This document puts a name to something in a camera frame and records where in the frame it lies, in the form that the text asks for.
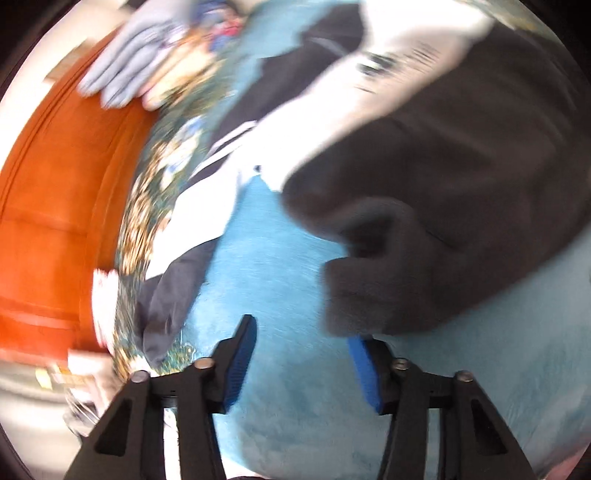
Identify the black white fleece garment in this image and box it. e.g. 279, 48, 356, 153
139, 0, 591, 365

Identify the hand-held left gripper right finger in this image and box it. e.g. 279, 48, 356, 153
346, 336, 539, 480

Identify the orange wooden headboard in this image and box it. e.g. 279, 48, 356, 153
0, 28, 158, 365

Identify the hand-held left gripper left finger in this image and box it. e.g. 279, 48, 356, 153
65, 314, 258, 480

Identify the light blue folded quilt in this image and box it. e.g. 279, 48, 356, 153
78, 0, 195, 109

